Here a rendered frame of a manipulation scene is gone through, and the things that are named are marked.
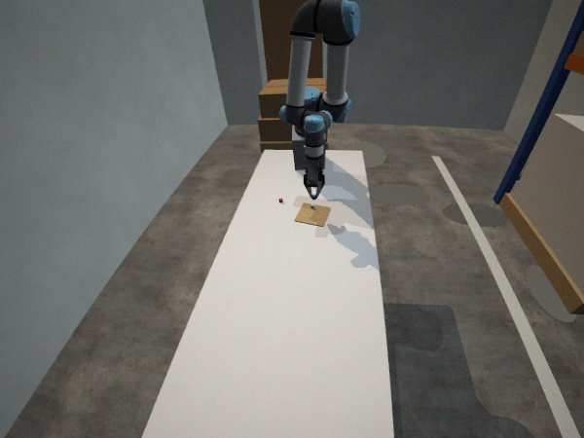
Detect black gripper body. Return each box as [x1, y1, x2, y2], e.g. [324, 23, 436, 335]
[305, 154, 323, 180]

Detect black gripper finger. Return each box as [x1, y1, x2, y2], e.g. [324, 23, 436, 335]
[304, 174, 312, 198]
[315, 174, 325, 198]

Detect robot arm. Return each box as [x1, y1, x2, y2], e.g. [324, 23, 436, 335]
[279, 0, 360, 157]

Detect tan square mat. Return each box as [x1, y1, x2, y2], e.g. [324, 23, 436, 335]
[294, 202, 331, 227]

